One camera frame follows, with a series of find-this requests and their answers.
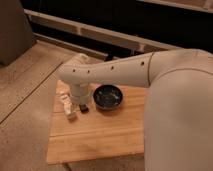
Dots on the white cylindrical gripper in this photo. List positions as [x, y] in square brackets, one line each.
[80, 94]

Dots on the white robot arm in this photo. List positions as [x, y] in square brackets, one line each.
[178, 115]

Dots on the small black rectangular box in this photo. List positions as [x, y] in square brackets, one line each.
[83, 108]

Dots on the white plastic bottle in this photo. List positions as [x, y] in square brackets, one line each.
[67, 106]

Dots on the dark round bowl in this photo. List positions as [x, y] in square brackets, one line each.
[107, 97]

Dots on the grey cabinet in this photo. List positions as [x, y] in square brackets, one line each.
[16, 35]

